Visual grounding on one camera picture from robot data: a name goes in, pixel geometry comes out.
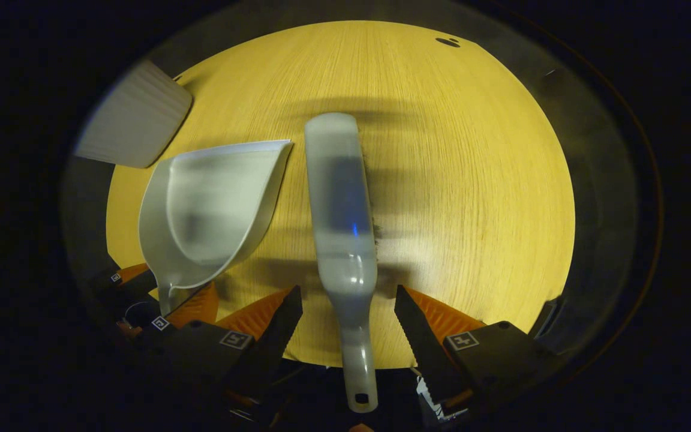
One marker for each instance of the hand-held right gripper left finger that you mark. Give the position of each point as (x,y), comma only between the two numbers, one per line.
(261,348)

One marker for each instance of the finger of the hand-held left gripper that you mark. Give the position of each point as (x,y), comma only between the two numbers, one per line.
(192,306)
(123,285)

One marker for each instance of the white garbage bin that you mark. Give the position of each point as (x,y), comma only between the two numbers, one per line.
(132,120)

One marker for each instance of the small white broom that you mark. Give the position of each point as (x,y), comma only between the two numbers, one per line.
(342,198)

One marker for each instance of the wooden desktop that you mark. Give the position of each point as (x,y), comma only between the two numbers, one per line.
(471,180)

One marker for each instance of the white plastic dustpan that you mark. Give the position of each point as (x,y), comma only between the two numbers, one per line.
(213,204)

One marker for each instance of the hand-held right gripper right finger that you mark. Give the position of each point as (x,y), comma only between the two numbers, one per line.
(501,357)

